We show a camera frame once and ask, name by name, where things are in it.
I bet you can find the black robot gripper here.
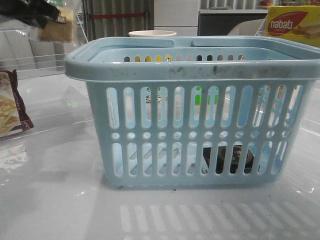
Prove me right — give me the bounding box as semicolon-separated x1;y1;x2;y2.
0;0;60;28

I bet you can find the packaged bread slice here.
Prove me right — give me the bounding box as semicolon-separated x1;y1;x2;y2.
37;6;75;43

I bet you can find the light blue plastic basket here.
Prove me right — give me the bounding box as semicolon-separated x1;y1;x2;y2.
64;36;320;187

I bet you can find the clear acrylic display shelf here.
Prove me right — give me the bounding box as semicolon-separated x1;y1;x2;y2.
0;12;87;76

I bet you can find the brown cracker snack bag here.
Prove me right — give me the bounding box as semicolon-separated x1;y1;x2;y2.
0;70;34;138

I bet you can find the cream paper cup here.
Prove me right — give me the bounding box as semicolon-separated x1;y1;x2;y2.
128;30;177;37

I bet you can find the white cabinet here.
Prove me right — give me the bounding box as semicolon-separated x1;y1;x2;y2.
153;0;200;36

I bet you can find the yellow nabati wafer box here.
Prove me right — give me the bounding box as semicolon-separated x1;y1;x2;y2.
265;5;320;47

